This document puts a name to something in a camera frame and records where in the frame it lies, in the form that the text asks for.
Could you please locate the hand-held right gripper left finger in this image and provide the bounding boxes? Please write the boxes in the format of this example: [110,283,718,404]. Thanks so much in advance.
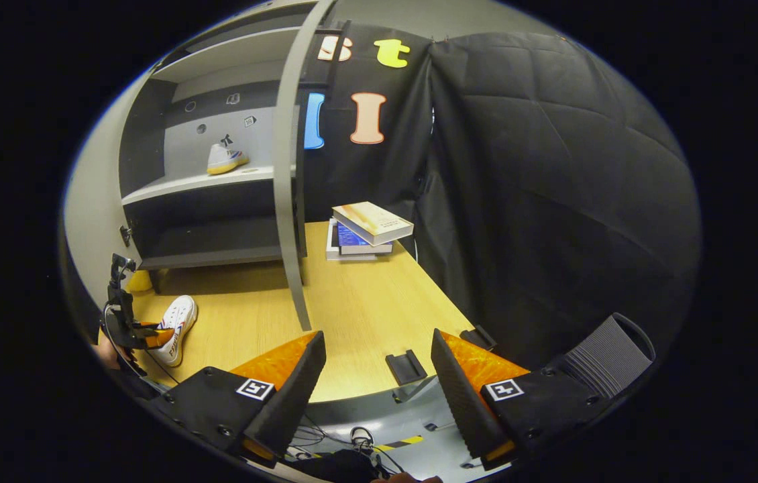
[154,330,327,469]

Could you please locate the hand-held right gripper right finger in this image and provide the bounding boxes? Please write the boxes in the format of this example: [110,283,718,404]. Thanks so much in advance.
[431,329,611,470]

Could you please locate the white striped shoe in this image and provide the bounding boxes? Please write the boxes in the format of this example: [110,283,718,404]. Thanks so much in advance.
[146,295,199,368]
[207,142,250,176]

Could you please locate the white shoe cabinet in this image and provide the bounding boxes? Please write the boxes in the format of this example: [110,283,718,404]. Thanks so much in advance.
[117,0,343,296]

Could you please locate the small black holder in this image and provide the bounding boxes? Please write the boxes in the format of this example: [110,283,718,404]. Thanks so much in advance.
[385,350,429,386]

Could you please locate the ribbed grey pad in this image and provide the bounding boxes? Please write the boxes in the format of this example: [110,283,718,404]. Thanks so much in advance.
[555,313,657,400]

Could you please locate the white book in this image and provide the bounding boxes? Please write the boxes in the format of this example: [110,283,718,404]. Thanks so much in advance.
[325,217,380,262]

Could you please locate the blue book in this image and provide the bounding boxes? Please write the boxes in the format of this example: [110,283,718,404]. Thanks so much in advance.
[337,221,394,256]

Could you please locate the beige book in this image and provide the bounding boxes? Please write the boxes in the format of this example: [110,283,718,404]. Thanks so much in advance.
[332,201,415,248]

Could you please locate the black backdrop cloth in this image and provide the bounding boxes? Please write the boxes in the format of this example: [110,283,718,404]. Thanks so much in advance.
[297,23,703,376]

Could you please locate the black cable bundle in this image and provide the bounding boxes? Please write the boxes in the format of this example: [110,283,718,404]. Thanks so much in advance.
[284,415,413,474]

